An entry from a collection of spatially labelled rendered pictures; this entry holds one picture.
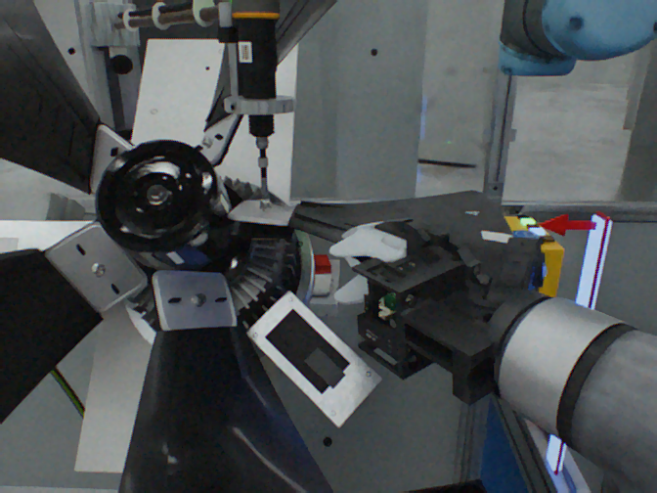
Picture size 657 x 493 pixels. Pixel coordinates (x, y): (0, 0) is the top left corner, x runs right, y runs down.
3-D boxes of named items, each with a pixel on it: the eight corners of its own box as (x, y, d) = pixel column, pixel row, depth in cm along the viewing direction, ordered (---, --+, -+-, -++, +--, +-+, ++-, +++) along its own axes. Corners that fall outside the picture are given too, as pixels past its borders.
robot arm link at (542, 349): (644, 302, 30) (624, 415, 33) (568, 275, 33) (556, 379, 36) (562, 355, 26) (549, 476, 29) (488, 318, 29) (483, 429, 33)
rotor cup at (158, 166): (123, 201, 64) (68, 147, 51) (239, 169, 65) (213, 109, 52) (143, 313, 59) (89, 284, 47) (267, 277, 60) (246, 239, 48)
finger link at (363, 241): (300, 221, 46) (365, 259, 39) (353, 204, 49) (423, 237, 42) (302, 252, 47) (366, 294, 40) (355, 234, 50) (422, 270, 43)
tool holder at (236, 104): (206, 107, 54) (197, 1, 51) (268, 103, 58) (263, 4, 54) (241, 116, 47) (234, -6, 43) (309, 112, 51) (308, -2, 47)
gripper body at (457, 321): (345, 259, 38) (475, 328, 29) (431, 226, 42) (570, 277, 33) (352, 346, 41) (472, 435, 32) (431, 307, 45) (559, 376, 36)
